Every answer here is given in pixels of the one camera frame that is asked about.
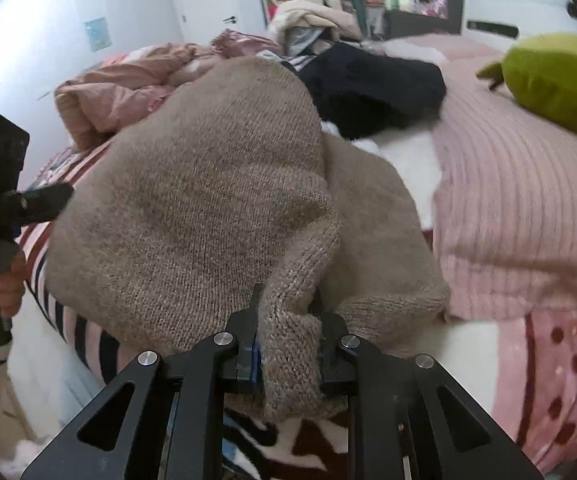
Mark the beige knit sweater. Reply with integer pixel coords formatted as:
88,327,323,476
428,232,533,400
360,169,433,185
46,58,450,422

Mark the cream clothes pile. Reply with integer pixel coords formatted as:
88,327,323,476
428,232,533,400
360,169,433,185
267,0,363,56

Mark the pink quilted blanket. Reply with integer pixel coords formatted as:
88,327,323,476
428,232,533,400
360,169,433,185
54,44,222,151

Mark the pink ribbed pillow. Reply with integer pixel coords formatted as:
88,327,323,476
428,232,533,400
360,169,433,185
412,34,577,320

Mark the white door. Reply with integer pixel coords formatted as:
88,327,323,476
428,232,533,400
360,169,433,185
174,0,243,46

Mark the black fuzzy garment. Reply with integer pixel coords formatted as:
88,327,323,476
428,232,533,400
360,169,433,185
298,44,446,140

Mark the green plush toy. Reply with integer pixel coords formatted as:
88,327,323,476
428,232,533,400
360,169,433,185
476,32,577,134

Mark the white headboard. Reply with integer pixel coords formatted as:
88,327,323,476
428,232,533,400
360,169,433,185
461,0,577,49

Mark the blue wall poster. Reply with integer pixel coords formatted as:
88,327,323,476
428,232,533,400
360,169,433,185
84,18,113,52

